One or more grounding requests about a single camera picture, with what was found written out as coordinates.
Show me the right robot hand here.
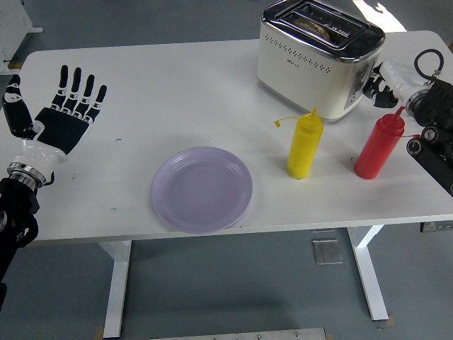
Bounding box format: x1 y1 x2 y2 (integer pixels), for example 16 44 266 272
364 60 428 109

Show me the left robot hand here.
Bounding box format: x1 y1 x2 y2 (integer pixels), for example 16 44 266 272
2 65 108 175

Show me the cream and chrome toaster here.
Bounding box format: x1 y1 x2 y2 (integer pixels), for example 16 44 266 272
257 0 386 124

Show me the brown bread slice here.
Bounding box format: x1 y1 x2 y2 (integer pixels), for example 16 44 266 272
292 17 333 40

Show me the purple plate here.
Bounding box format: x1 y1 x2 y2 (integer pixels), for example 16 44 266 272
151 146 254 234

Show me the red squeeze bottle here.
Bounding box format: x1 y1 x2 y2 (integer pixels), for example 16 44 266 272
353 105 422 180

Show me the yellow squeeze bottle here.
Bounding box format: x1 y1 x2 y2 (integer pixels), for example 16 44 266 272
273 106 324 181

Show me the white cabinet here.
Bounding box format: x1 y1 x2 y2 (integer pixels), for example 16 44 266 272
0 0 45 76

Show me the grey table control panel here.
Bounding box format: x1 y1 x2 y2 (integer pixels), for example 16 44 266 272
420 221 453 234

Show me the white table leg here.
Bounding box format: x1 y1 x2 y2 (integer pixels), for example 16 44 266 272
346 225 390 322
98 239 134 339

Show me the metal floor socket cover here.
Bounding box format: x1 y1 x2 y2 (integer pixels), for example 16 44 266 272
311 239 345 266

